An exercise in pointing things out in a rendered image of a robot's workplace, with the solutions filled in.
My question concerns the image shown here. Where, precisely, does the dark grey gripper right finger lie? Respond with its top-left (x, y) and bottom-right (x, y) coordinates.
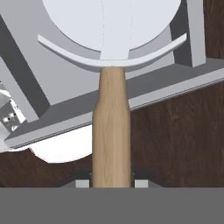
top-left (129, 171), bottom-right (165, 188)

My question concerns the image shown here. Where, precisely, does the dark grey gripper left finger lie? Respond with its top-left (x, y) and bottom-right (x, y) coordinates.
top-left (59, 171), bottom-right (94, 188)

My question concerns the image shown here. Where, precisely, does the wooden handled pizza cutter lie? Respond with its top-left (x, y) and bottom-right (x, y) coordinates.
top-left (37, 0), bottom-right (188, 188)

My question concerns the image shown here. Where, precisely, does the grey open drawer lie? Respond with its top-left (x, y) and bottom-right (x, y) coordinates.
top-left (0, 0), bottom-right (224, 150)

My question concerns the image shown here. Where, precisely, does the white round object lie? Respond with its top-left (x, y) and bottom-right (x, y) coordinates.
top-left (28, 124), bottom-right (95, 165)

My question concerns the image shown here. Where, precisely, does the white speckled metal object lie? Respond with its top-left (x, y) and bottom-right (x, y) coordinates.
top-left (0, 80), bottom-right (28, 153)

